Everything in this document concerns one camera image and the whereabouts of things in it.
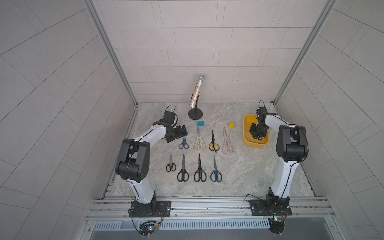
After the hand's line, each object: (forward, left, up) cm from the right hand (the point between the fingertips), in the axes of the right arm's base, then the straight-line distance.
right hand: (252, 132), depth 102 cm
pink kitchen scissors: (-10, +20, +2) cm, 22 cm away
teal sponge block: (+8, +35, +4) cm, 36 cm away
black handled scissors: (-7, -2, +3) cm, 7 cm away
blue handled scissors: (-8, +47, +3) cm, 48 cm away
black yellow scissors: (-10, +28, +2) cm, 30 cm away
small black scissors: (-21, +54, +3) cm, 58 cm away
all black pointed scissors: (-27, +38, +1) cm, 47 cm away
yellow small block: (+5, +14, +3) cm, 16 cm away
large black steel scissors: (-27, +47, +2) cm, 54 cm away
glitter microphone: (+17, +37, +25) cm, 48 cm away
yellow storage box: (-9, +7, +6) cm, 13 cm away
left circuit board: (-49, +62, +4) cm, 79 cm away
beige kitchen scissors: (-8, +37, +3) cm, 38 cm away
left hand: (-2, +46, +7) cm, 47 cm away
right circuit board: (-51, +4, -1) cm, 51 cm away
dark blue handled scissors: (-28, +29, +1) cm, 40 cm away
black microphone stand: (+16, +39, +5) cm, 42 cm away
